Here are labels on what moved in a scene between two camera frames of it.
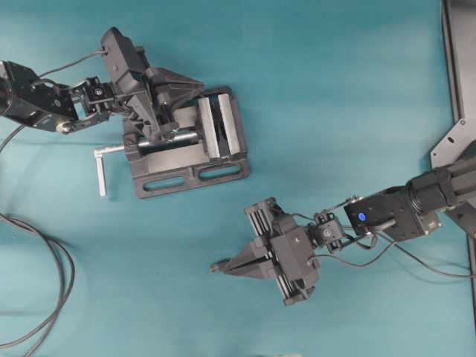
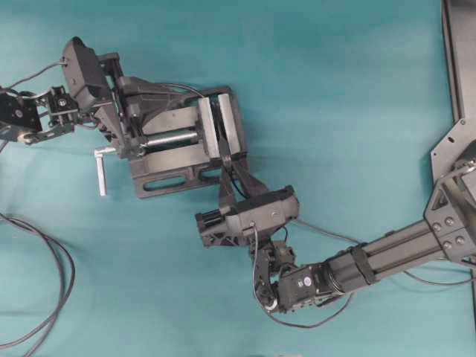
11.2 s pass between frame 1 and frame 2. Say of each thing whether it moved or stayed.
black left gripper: moved
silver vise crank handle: stayed
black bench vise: stayed
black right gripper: moved
